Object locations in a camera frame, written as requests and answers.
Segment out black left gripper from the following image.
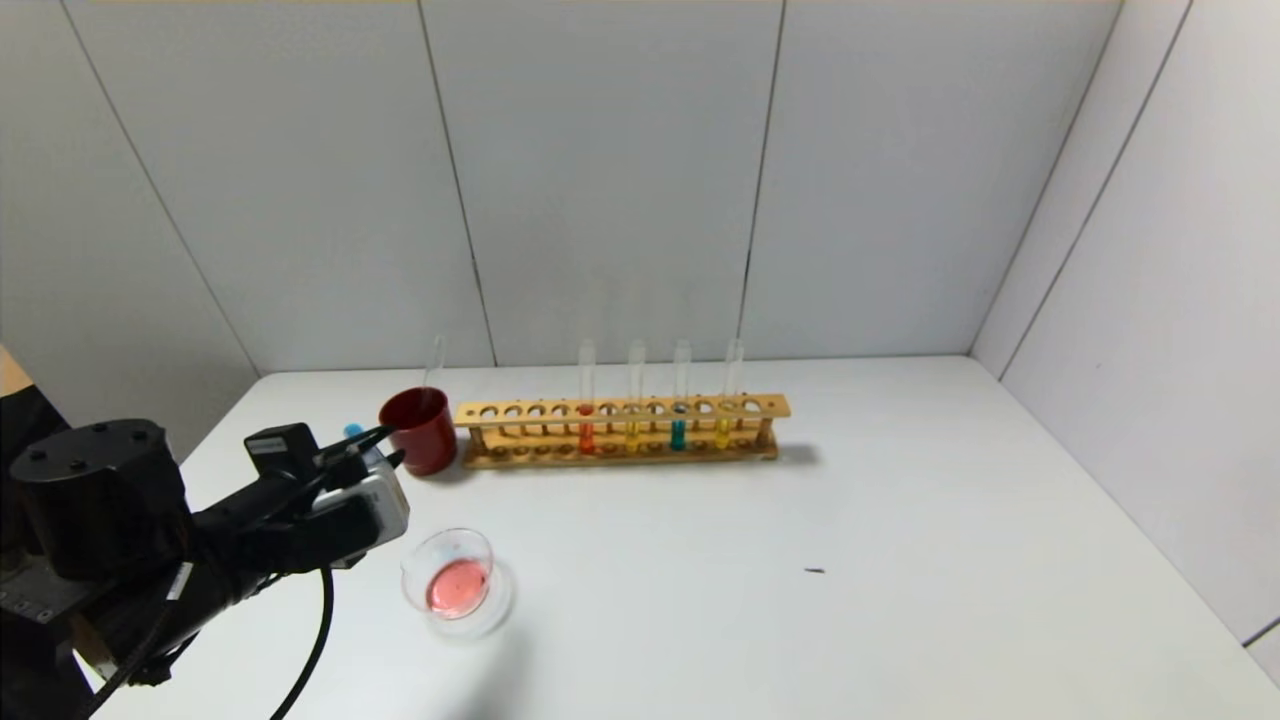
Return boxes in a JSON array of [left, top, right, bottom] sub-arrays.
[[195, 423, 407, 551]]

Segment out wooden test tube rack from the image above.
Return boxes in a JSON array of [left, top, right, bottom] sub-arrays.
[[455, 394, 792, 471]]

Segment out dark red cup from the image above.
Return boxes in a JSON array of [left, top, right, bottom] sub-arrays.
[[379, 387, 459, 478]]

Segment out red pigment test tube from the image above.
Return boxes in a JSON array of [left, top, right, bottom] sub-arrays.
[[574, 340, 598, 457]]

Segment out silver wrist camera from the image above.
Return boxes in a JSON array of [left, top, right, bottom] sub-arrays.
[[308, 462, 412, 569]]

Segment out clear glass beaker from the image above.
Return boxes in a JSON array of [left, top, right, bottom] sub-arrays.
[[401, 527, 515, 640]]

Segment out yellow pigment test tube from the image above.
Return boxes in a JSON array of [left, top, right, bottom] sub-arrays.
[[624, 340, 645, 454], [713, 339, 747, 451]]

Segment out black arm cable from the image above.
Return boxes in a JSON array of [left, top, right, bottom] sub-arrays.
[[268, 565, 336, 720]]

